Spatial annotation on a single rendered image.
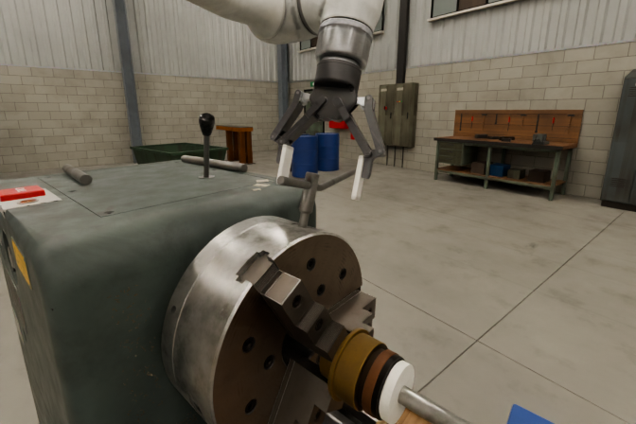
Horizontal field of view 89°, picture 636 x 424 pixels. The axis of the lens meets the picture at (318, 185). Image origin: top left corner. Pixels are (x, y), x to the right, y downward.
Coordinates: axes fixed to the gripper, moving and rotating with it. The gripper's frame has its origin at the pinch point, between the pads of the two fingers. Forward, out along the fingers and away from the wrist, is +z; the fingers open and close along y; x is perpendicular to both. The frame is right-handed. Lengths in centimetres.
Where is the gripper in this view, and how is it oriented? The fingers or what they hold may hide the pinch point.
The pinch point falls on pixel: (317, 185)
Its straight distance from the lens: 54.3
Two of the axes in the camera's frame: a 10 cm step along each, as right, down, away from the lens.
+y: -9.1, -1.7, 3.7
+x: -3.7, -0.6, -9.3
